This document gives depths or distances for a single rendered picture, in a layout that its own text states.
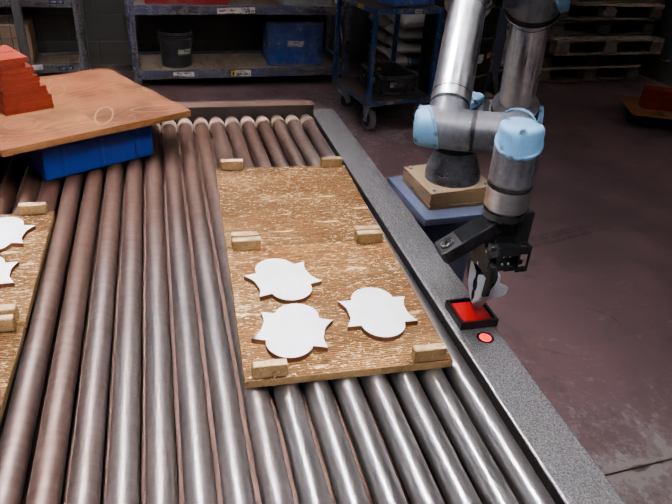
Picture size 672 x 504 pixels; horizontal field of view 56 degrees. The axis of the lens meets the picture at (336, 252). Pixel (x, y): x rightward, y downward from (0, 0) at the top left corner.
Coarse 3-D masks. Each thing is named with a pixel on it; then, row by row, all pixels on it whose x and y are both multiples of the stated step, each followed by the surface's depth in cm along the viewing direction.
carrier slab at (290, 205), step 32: (224, 192) 156; (256, 192) 157; (288, 192) 158; (320, 192) 159; (352, 192) 160; (224, 224) 142; (256, 224) 143; (288, 224) 144; (320, 224) 145; (352, 224) 145
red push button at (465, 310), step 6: (456, 306) 121; (462, 306) 121; (468, 306) 122; (462, 312) 120; (468, 312) 120; (474, 312) 120; (480, 312) 120; (486, 312) 120; (462, 318) 118; (468, 318) 118; (474, 318) 118; (480, 318) 118; (486, 318) 119
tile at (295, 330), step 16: (288, 304) 116; (304, 304) 116; (272, 320) 111; (288, 320) 112; (304, 320) 112; (320, 320) 112; (256, 336) 107; (272, 336) 107; (288, 336) 108; (304, 336) 108; (320, 336) 108; (272, 352) 104; (288, 352) 104; (304, 352) 104
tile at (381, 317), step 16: (368, 288) 122; (352, 304) 117; (368, 304) 117; (384, 304) 117; (400, 304) 118; (352, 320) 113; (368, 320) 113; (384, 320) 113; (400, 320) 114; (416, 320) 114; (368, 336) 110; (384, 336) 109; (400, 336) 111
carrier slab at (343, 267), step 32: (256, 256) 131; (288, 256) 132; (320, 256) 133; (352, 256) 133; (384, 256) 134; (256, 288) 121; (320, 288) 123; (352, 288) 123; (384, 288) 124; (256, 320) 113; (256, 352) 105; (320, 352) 106; (352, 352) 107; (384, 352) 107; (256, 384) 100
